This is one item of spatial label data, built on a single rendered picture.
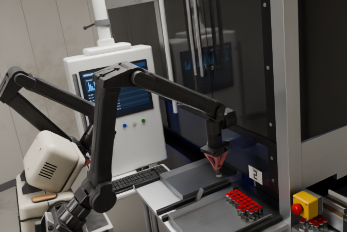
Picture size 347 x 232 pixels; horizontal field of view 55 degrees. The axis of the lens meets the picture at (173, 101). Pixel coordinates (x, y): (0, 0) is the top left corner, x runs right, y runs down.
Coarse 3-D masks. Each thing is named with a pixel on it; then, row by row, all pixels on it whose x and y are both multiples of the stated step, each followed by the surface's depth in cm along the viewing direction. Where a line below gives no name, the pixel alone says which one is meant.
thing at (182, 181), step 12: (180, 168) 181; (192, 168) 184; (204, 168) 182; (168, 180) 175; (180, 180) 173; (192, 180) 172; (204, 180) 170; (216, 180) 169; (228, 180) 164; (180, 192) 162; (192, 192) 155
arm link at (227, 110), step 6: (222, 108) 117; (228, 108) 127; (204, 114) 123; (216, 114) 117; (222, 114) 118; (228, 114) 124; (234, 114) 126; (216, 120) 118; (228, 120) 123; (234, 120) 125; (228, 126) 124
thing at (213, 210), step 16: (224, 192) 153; (192, 208) 146; (208, 208) 147; (224, 208) 145; (176, 224) 134; (192, 224) 138; (208, 224) 136; (224, 224) 135; (240, 224) 134; (256, 224) 130
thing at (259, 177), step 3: (249, 165) 145; (249, 168) 145; (252, 168) 143; (249, 171) 146; (252, 171) 144; (258, 171) 140; (249, 174) 146; (252, 174) 144; (258, 174) 140; (261, 174) 138; (252, 177) 145; (255, 177) 143; (258, 177) 141; (261, 177) 139; (255, 180) 143; (258, 180) 141; (261, 180) 139; (261, 183) 140
